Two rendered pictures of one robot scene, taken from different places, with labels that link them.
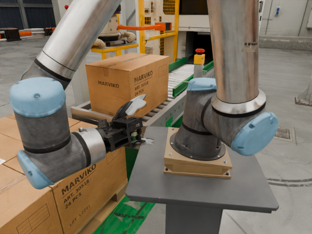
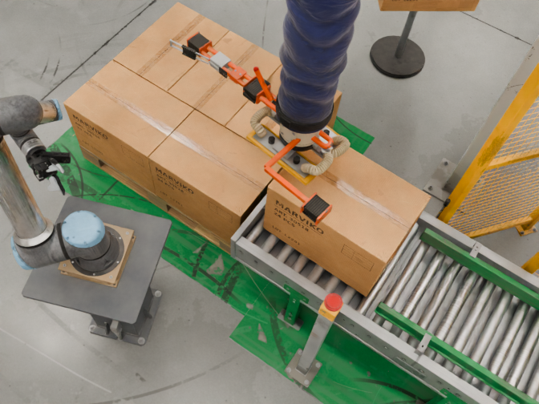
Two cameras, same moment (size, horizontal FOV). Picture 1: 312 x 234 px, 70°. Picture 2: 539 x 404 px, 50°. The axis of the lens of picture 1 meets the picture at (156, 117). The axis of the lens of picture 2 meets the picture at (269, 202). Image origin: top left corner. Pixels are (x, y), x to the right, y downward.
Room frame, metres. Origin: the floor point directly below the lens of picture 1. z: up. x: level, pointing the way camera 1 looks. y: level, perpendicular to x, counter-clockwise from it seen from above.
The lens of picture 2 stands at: (1.50, -1.12, 3.10)
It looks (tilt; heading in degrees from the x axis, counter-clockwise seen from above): 61 degrees down; 91
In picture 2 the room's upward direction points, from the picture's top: 7 degrees clockwise
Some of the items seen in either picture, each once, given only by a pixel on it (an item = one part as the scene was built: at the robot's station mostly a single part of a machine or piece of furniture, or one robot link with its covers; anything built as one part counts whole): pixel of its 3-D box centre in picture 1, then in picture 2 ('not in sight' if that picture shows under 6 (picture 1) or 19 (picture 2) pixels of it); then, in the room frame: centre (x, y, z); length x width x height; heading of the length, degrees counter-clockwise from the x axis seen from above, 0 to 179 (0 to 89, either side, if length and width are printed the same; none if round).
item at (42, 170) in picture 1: (54, 159); (24, 135); (0.40, 0.22, 1.01); 0.12 x 0.09 x 0.10; 136
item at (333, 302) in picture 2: (199, 51); (333, 303); (1.77, -0.34, 1.02); 0.07 x 0.07 x 0.04
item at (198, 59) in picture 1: (194, 113); (315, 341); (1.77, -0.34, 0.50); 0.07 x 0.07 x 1.00; 63
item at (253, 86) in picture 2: not in sight; (257, 89); (1.37, 0.48, 1.21); 0.10 x 0.08 x 0.06; 54
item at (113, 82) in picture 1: (131, 83); (342, 212); (1.82, 0.21, 0.75); 0.60 x 0.40 x 0.40; 151
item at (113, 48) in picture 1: (116, 45); (283, 151); (1.51, 0.26, 1.10); 0.34 x 0.10 x 0.05; 144
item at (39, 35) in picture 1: (35, 33); (220, 62); (1.19, 0.61, 1.20); 0.07 x 0.07 x 0.04; 54
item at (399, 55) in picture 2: not in sight; (408, 26); (2.25, 1.97, 0.31); 0.40 x 0.40 x 0.62
